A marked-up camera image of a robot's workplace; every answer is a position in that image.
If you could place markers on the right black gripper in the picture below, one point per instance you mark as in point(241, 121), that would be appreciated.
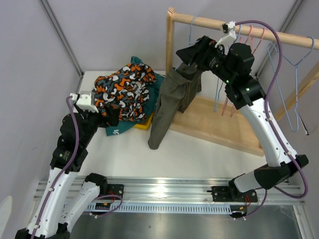
point(200, 51)

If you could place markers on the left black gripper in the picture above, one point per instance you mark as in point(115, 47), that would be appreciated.
point(111, 120)

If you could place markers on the camouflage patterned shorts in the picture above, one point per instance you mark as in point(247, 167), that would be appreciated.
point(125, 90)

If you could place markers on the olive grey shorts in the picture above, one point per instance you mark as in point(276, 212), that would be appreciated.
point(177, 91)

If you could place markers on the teal shorts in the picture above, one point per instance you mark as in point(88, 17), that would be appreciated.
point(149, 107)

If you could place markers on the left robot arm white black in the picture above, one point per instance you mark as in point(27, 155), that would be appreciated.
point(54, 219)

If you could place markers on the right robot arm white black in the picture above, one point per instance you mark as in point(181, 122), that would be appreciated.
point(283, 161)

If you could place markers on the yellow plastic tray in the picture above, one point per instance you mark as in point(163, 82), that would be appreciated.
point(146, 124)

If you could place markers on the wooden clothes rack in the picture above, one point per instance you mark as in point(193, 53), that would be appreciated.
point(230, 128)

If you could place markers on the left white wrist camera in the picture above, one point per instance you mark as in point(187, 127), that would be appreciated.
point(84, 101)

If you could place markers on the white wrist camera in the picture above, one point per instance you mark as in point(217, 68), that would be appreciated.
point(229, 32)
point(84, 101)

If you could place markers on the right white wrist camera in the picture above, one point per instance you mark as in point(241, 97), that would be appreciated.
point(229, 32)

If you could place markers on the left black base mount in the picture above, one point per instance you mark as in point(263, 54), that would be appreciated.
point(115, 189)

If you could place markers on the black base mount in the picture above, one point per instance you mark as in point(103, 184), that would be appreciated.
point(115, 189)
point(226, 194)

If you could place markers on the aluminium mounting rail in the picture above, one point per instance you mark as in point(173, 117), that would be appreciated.
point(175, 190)

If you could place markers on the slotted cable duct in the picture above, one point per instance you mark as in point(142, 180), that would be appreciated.
point(205, 208)

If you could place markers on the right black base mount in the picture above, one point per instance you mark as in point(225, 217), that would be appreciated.
point(226, 194)

